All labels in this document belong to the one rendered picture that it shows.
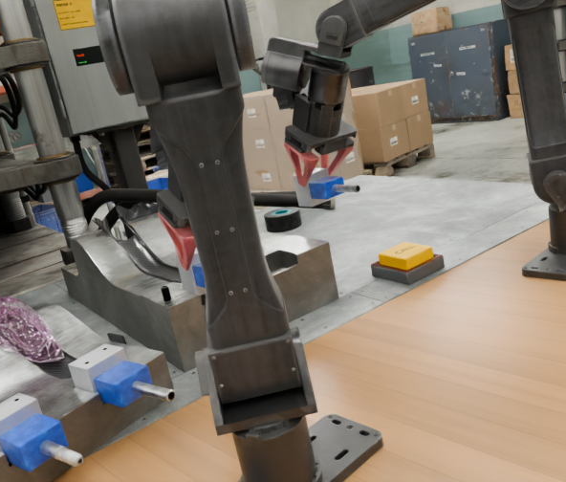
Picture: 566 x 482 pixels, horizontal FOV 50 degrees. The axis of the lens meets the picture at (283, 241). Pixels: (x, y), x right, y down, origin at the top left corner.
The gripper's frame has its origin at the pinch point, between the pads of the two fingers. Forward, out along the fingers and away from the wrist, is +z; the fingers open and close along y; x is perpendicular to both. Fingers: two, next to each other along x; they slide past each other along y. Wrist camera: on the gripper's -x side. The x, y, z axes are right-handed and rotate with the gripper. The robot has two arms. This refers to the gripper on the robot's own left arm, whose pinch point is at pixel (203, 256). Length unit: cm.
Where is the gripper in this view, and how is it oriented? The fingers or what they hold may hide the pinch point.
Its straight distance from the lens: 79.3
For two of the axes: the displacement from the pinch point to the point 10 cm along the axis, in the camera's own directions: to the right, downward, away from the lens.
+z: -1.1, 8.2, 5.7
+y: -8.1, 2.6, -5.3
